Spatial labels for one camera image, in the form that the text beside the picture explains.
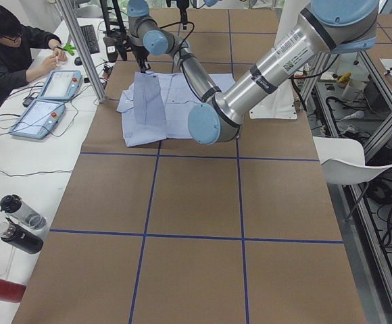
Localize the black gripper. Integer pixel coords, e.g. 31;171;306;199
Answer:
133;45;151;73

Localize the blue striped button shirt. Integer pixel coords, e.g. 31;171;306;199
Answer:
117;72;227;147

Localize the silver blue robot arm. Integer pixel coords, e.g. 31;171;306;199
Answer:
128;1;378;144
127;0;169;73

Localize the black computer keyboard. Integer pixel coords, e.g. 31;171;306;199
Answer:
80;24;100;54

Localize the black computer mouse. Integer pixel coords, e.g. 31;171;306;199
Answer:
74;57;82;66

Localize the upper teach pendant tablet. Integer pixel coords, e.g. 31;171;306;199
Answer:
37;70;83;101

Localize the teach pendant tablet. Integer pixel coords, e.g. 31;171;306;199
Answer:
37;70;83;101
9;99;66;140

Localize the lower teach pendant tablet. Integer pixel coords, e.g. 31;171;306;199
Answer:
9;99;66;140

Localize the seated person in black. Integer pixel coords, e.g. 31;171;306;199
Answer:
0;5;67;106

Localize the clear black-capped water bottle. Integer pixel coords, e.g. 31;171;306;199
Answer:
0;194;46;230

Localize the black water bottle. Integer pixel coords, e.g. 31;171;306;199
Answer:
0;219;43;254

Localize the white plastic chair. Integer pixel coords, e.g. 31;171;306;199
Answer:
312;136;392;222

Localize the red water bottle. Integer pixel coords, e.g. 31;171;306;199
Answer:
0;279;26;303

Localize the black camera tripod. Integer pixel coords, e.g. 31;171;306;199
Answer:
99;0;131;63

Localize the aluminium frame post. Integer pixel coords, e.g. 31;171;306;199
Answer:
56;0;105;103

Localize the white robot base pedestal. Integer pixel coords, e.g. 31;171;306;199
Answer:
249;0;302;120

